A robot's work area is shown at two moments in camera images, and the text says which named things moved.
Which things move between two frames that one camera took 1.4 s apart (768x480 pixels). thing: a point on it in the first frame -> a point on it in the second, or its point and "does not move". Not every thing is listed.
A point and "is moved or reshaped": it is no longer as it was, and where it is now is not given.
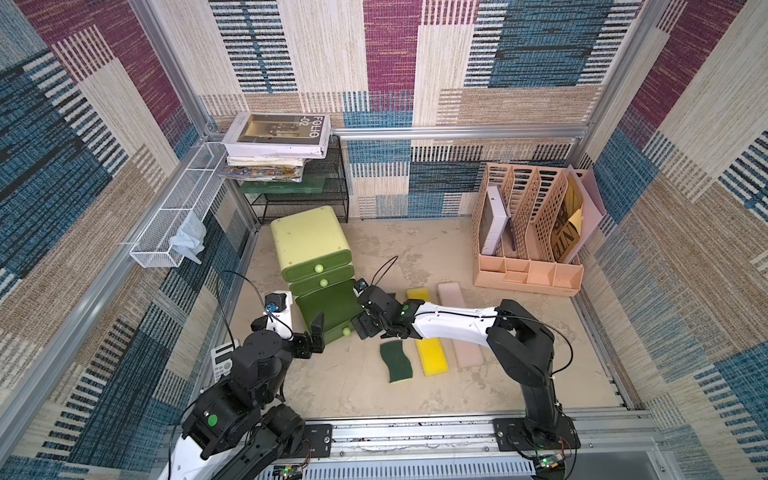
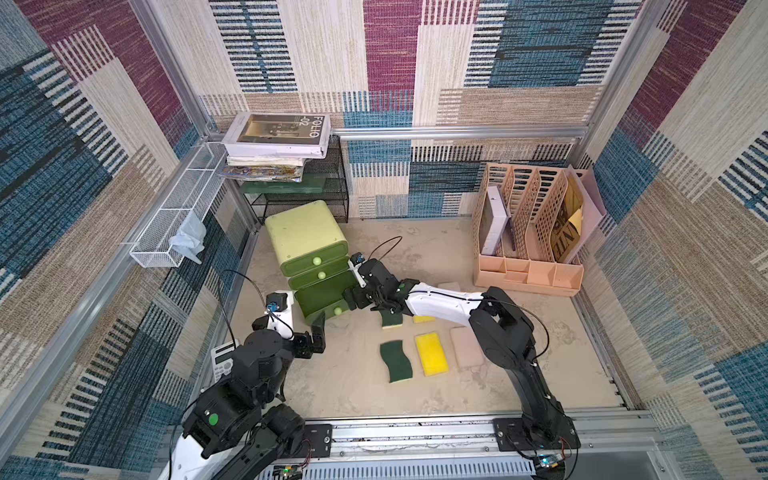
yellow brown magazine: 567,231 does not move
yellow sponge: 432,355 does not move
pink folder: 593,212 does not move
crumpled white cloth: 189,241 does not move
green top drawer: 341,258 is moved or reshaped
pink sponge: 467,353 does not move
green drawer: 322,280 is moved or reshaped
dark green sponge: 396,360 does not move
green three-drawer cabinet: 314,255 does not move
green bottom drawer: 339,304 is moved or reshaped
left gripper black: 303,348 does not move
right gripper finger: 365,326 -> 357,297
